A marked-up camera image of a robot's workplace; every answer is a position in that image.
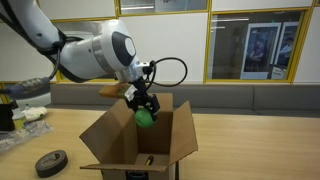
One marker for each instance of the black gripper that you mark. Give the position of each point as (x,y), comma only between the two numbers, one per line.
(140,96)

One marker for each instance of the clear plastic bag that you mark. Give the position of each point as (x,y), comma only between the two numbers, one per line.
(23,133)

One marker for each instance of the white crumpled cloth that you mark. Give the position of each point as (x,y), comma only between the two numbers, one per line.
(35,113)

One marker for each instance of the green toy apple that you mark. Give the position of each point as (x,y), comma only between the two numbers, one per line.
(144,118)

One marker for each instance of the large poster of seated person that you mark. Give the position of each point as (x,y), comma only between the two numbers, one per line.
(258,50)

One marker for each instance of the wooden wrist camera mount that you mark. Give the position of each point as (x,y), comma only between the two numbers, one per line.
(111,90)

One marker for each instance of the black box-shaped object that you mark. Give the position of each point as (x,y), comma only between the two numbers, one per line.
(6,117)

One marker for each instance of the grey bench sofa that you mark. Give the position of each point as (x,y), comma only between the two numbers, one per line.
(233,96)

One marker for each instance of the small bottle with black cap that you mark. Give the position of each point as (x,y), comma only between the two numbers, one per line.
(18,120)

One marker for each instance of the yellow window frame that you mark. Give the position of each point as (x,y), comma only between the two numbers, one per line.
(163,13)
(207,46)

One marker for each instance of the brown cardboard box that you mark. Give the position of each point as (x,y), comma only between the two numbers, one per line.
(116,140)

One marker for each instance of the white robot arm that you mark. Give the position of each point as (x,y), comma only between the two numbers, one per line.
(86,53)

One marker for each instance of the narrow poster of seated person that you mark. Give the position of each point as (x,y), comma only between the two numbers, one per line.
(287,46)

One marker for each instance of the black tape roll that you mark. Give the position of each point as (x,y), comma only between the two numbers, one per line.
(50,166)

